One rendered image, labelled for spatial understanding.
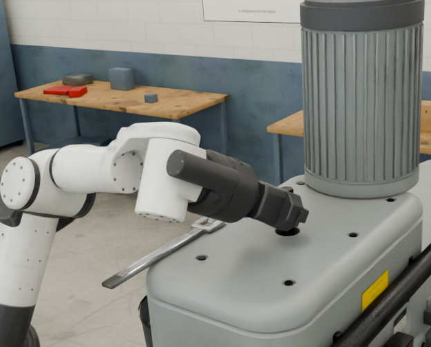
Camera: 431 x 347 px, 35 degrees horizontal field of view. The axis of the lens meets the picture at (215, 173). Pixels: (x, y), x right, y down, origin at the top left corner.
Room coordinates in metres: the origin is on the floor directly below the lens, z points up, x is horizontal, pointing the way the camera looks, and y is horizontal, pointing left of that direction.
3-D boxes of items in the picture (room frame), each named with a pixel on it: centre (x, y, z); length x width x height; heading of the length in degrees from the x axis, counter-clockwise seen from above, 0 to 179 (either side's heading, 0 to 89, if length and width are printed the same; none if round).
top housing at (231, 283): (0.96, -0.11, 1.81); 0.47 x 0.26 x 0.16; 141
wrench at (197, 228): (0.91, 0.08, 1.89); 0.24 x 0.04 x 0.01; 142
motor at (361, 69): (1.14, -0.26, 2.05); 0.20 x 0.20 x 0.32
